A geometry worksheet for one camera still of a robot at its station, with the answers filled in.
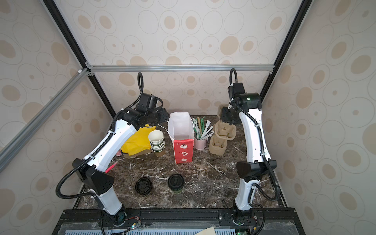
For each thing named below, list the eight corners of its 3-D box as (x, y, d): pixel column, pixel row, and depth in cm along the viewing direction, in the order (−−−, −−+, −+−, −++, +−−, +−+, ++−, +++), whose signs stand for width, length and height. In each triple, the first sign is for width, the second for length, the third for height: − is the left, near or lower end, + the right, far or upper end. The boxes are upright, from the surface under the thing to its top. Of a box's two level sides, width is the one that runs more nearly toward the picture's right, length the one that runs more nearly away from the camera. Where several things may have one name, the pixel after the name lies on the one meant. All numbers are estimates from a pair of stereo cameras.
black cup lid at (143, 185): (136, 194, 83) (133, 191, 79) (139, 180, 88) (137, 177, 84) (150, 194, 83) (148, 191, 79) (153, 180, 88) (151, 177, 84)
